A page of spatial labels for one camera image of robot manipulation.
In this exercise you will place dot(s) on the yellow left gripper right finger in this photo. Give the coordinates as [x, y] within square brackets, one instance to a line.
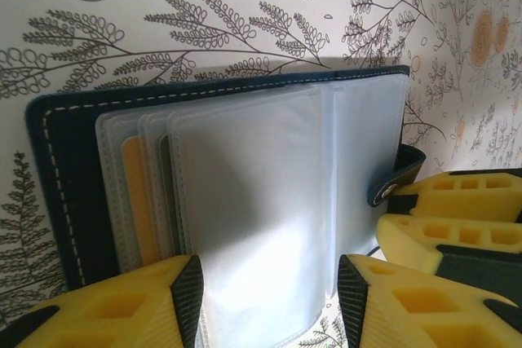
[408, 315]

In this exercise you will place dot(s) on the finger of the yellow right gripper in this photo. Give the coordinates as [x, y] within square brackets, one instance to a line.
[416, 238]
[448, 201]

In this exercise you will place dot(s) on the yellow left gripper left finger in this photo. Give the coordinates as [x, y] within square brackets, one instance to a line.
[102, 315]

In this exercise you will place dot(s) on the orange card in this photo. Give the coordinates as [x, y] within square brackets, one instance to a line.
[138, 201]

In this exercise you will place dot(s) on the navy blue card holder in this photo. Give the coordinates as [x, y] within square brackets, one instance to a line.
[73, 160]

